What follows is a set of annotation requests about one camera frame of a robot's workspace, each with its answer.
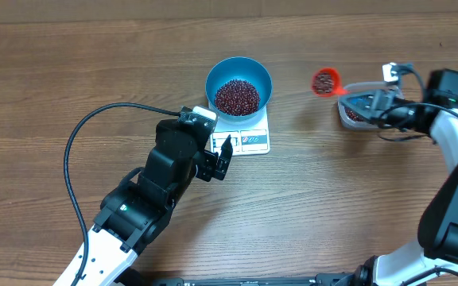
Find red scoop blue handle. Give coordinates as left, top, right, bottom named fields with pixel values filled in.
left=311, top=68, right=349, bottom=97

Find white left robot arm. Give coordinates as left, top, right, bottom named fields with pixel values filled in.
left=56, top=119, right=233, bottom=285

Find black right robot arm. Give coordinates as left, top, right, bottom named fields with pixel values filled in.
left=330, top=63, right=458, bottom=285

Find red beans in scoop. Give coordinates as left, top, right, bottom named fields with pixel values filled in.
left=312, top=72, right=334, bottom=95

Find white digital kitchen scale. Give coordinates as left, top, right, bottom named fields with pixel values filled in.
left=209, top=106, right=271, bottom=156

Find red beans in bowl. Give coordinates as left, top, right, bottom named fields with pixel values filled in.
left=214, top=79, right=261, bottom=116

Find teal blue bowl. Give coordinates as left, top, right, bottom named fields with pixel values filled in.
left=205, top=56, right=273, bottom=122

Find clear plastic container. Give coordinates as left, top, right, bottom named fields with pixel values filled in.
left=337, top=82, right=404, bottom=131

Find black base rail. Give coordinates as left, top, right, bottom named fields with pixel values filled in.
left=115, top=269, right=374, bottom=286

